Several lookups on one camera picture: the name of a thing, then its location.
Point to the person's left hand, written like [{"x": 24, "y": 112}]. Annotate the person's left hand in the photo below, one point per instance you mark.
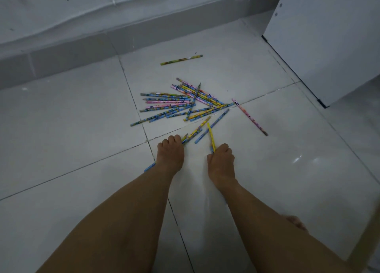
[{"x": 169, "y": 157}]

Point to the person's right hand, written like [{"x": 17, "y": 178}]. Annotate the person's right hand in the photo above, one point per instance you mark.
[{"x": 221, "y": 166}]

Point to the pile of colourful pencils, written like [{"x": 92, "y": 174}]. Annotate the pile of colourful pencils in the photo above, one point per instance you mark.
[{"x": 166, "y": 102}]

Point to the lone yellow-green pencil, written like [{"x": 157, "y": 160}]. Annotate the lone yellow-green pencil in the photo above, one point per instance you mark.
[{"x": 181, "y": 60}]

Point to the person's left forearm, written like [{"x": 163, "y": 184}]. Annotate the person's left forearm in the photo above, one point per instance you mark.
[{"x": 118, "y": 228}]

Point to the person's right forearm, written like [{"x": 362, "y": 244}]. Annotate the person's right forearm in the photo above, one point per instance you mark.
[{"x": 267, "y": 237}]

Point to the white desk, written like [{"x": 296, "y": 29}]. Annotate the white desk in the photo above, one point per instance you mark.
[{"x": 326, "y": 44}]

